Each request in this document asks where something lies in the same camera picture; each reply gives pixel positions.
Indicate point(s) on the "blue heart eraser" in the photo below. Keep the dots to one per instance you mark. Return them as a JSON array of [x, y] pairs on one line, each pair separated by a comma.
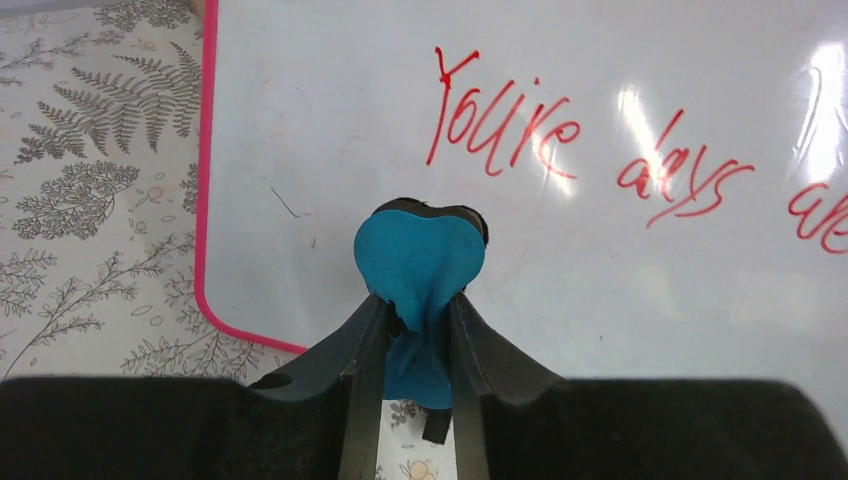
[[417, 258]]

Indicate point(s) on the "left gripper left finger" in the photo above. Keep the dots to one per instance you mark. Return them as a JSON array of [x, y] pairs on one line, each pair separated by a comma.
[[351, 371]]

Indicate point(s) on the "floral patterned tablecloth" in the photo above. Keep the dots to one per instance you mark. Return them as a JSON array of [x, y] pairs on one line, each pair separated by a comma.
[[109, 368]]

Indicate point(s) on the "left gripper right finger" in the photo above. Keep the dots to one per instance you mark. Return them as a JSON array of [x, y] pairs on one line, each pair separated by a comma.
[[506, 406]]

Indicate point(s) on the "pink framed whiteboard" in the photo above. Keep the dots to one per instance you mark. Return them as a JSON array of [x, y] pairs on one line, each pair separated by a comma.
[[664, 182]]

